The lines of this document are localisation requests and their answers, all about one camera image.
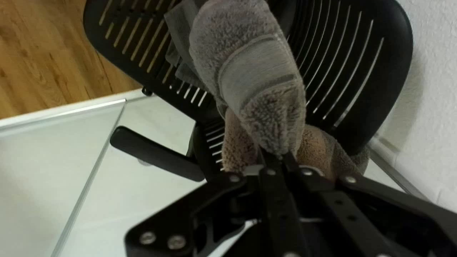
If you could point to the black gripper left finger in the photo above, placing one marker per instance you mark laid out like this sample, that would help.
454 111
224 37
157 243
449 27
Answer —
279 211

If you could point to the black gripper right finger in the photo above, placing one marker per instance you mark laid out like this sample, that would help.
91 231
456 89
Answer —
331 219

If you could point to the brown towel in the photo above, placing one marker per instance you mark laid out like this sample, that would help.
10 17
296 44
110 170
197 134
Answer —
236 50

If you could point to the black mesh office chair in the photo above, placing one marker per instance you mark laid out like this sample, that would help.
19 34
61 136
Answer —
353 56

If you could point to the glass shower door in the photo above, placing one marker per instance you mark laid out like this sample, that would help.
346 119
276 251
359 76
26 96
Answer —
64 191

